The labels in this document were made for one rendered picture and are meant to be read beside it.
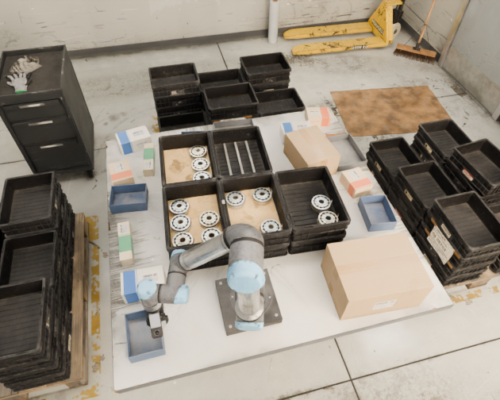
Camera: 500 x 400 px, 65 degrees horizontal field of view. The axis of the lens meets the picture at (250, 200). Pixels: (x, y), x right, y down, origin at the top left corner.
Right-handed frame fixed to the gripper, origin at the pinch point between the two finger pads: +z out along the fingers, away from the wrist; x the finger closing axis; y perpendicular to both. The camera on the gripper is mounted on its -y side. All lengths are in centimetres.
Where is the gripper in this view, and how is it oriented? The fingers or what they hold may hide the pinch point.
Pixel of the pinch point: (160, 328)
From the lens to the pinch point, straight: 187.7
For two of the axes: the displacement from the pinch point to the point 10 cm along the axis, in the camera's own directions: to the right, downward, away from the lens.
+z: -0.2, 6.4, 7.6
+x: -9.6, 1.9, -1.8
